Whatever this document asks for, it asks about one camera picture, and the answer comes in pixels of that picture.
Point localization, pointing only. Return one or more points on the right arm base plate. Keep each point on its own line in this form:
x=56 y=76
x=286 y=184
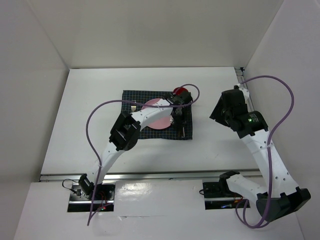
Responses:
x=217 y=199

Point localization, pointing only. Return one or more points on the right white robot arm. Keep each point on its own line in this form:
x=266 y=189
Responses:
x=281 y=195

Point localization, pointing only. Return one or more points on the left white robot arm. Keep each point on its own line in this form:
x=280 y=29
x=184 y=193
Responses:
x=126 y=130

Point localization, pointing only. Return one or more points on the right side aluminium rail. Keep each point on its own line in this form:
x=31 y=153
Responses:
x=239 y=71

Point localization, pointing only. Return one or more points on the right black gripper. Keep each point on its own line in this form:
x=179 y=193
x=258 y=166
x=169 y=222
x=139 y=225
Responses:
x=216 y=113

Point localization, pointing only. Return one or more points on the brown wooden spoon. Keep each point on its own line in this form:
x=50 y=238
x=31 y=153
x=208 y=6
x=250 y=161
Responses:
x=171 y=120

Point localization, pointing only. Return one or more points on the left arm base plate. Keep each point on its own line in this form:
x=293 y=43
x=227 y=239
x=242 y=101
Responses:
x=79 y=202

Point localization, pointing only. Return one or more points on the front aluminium rail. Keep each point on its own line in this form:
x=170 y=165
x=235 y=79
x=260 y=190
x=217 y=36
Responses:
x=112 y=177

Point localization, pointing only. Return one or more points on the silver metal fork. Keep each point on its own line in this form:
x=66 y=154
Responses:
x=133 y=106

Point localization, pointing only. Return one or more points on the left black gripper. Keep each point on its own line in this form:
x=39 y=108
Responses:
x=180 y=121

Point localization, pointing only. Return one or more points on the aluminium rail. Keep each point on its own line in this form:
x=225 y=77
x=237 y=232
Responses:
x=239 y=71
x=112 y=177

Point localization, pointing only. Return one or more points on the dark checkered cloth placemat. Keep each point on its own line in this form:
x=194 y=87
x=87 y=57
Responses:
x=168 y=133

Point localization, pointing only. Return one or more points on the pink plastic plate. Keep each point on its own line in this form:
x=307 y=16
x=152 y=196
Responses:
x=160 y=122

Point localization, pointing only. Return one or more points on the red ceramic mug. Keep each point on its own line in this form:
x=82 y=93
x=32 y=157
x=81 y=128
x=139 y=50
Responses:
x=179 y=90

